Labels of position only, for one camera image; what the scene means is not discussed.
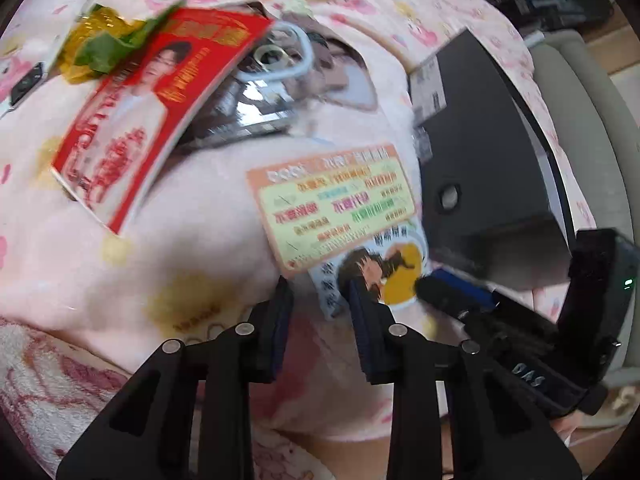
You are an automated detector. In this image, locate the red booklet with portrait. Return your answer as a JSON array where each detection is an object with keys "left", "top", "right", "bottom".
[{"left": 50, "top": 7, "right": 276, "bottom": 236}]

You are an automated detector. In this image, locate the cartoon girl card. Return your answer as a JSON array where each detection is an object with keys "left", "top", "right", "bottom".
[{"left": 307, "top": 222, "right": 431, "bottom": 321}]

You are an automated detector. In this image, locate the yellow and green wrapper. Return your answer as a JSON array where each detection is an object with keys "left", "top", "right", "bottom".
[{"left": 60, "top": 4, "right": 187, "bottom": 86}]

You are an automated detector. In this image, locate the pink printed blanket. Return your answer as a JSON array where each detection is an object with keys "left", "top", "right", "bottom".
[{"left": 0, "top": 0, "right": 601, "bottom": 480}]

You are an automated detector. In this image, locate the orange printed leaflet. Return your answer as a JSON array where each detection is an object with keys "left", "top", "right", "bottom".
[{"left": 246, "top": 142, "right": 418, "bottom": 278}]

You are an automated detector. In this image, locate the white and pink towel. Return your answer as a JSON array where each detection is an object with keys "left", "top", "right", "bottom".
[{"left": 0, "top": 315, "right": 133, "bottom": 480}]

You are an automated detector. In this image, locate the grey photo card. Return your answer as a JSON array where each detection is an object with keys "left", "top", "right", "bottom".
[{"left": 300, "top": 35, "right": 378, "bottom": 113}]

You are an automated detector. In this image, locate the black storage box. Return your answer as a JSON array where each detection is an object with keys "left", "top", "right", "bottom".
[{"left": 407, "top": 27, "right": 581, "bottom": 293}]

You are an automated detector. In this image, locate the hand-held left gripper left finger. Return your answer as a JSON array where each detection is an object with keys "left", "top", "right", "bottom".
[{"left": 55, "top": 275, "right": 296, "bottom": 480}]

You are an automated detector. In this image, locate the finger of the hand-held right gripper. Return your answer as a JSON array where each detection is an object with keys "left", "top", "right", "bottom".
[
  {"left": 431, "top": 266, "right": 502, "bottom": 310},
  {"left": 416, "top": 276, "right": 483, "bottom": 320}
]

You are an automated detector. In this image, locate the grey padded chair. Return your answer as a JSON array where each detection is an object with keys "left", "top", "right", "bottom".
[{"left": 527, "top": 30, "right": 640, "bottom": 241}]

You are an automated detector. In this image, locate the light blue loop clip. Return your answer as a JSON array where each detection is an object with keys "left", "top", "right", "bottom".
[{"left": 235, "top": 22, "right": 313, "bottom": 86}]

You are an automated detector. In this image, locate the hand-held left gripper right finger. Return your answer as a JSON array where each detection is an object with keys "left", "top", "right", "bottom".
[{"left": 347, "top": 280, "right": 583, "bottom": 480}]

